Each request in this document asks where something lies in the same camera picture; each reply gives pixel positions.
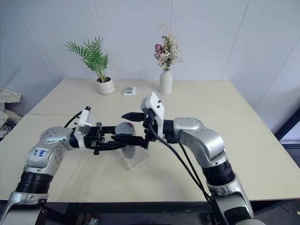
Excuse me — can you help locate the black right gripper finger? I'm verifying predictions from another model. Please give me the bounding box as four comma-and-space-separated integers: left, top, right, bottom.
111, 134, 144, 148
121, 112, 146, 122

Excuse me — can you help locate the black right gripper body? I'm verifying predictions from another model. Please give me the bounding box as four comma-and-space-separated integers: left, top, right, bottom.
142, 109, 157, 150

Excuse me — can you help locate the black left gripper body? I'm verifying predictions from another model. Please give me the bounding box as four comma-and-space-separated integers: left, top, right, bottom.
83, 122, 106, 156

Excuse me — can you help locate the jar with grey lid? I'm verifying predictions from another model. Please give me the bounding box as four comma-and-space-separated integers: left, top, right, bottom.
114, 121, 138, 160

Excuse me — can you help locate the clear plastic box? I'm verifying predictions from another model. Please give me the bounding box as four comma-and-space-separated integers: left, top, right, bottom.
119, 140, 151, 171

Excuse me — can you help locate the small white card pack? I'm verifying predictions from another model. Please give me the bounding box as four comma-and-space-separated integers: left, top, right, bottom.
122, 86, 137, 96

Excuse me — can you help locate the white ribbed plant pot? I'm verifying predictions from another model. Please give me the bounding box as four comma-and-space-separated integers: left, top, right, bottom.
96, 76, 116, 95

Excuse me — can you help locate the white ceramic vase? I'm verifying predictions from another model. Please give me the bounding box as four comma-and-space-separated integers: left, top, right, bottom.
159, 70, 173, 95

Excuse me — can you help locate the green palm plant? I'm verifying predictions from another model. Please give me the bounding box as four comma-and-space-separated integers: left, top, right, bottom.
64, 35, 111, 83

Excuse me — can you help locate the dried flower bouquet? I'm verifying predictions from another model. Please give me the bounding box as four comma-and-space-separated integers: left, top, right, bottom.
153, 22, 186, 72

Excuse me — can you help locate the crumpled beige cloth pile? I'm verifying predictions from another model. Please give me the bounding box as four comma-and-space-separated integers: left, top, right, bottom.
0, 88, 23, 139

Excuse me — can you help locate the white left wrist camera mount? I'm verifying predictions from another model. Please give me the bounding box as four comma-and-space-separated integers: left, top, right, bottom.
74, 105, 97, 149

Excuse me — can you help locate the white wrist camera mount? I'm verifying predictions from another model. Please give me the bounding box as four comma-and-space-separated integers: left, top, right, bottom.
74, 105, 97, 149
140, 91, 166, 138

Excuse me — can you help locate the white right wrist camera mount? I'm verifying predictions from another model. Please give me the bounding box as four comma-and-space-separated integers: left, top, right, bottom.
140, 91, 166, 138

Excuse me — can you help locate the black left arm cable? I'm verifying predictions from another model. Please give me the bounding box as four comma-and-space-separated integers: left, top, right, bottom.
63, 112, 83, 129

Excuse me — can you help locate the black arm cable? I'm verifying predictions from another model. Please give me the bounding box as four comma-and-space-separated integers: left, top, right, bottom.
167, 137, 213, 200
146, 117, 215, 207
63, 112, 83, 129

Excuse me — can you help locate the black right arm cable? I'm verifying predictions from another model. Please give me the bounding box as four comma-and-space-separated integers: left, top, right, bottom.
167, 137, 213, 200
146, 117, 215, 207

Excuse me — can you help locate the black table frame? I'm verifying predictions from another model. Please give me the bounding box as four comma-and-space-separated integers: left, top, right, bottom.
42, 200, 300, 225

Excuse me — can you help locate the black metal frame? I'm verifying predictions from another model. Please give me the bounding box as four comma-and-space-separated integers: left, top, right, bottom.
273, 109, 300, 149

